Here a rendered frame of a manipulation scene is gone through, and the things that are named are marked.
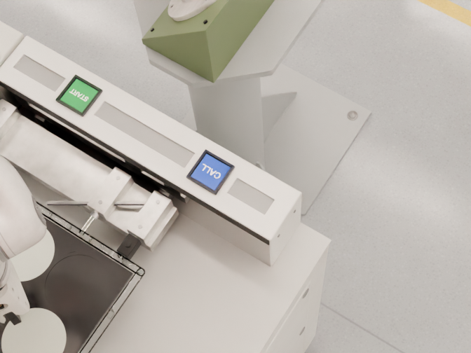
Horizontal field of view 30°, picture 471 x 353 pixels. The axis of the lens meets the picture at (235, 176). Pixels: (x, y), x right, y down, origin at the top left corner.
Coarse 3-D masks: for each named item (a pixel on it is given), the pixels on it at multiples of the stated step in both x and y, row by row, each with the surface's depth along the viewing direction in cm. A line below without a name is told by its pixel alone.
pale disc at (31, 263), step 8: (48, 232) 143; (48, 240) 142; (32, 248) 142; (40, 248) 142; (48, 248) 142; (16, 256) 141; (24, 256) 141; (32, 256) 141; (40, 256) 141; (48, 256) 141; (16, 264) 141; (24, 264) 141; (32, 264) 141; (40, 264) 141; (48, 264) 141; (24, 272) 140; (32, 272) 140; (40, 272) 140; (24, 280) 140
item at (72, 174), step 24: (24, 120) 153; (0, 144) 151; (24, 144) 151; (48, 144) 151; (24, 168) 149; (48, 168) 149; (72, 168) 149; (96, 168) 149; (72, 192) 147; (144, 192) 147; (120, 216) 145; (168, 216) 145
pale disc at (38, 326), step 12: (36, 312) 138; (48, 312) 137; (12, 324) 137; (24, 324) 137; (36, 324) 137; (48, 324) 137; (60, 324) 137; (12, 336) 136; (24, 336) 136; (36, 336) 136; (48, 336) 136; (60, 336) 136; (12, 348) 136; (24, 348) 136; (36, 348) 135; (48, 348) 135; (60, 348) 135
